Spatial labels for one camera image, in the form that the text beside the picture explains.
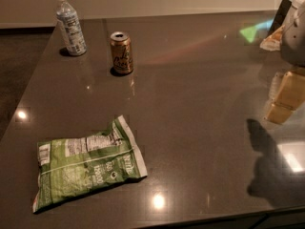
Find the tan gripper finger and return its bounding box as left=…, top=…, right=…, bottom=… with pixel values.
left=265, top=72, right=305, bottom=124

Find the orange soda can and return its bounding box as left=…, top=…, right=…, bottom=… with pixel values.
left=111, top=31, right=133, bottom=74

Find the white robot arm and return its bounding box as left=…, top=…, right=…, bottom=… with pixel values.
left=260, top=0, right=305, bottom=124

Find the black box in background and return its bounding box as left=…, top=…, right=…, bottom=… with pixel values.
left=268, top=0, right=292, bottom=35

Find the clear plastic water bottle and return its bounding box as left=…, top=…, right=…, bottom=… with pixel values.
left=55, top=0, right=87, bottom=56

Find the green chip bag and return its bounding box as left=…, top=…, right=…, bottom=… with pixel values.
left=32, top=115, right=147, bottom=213

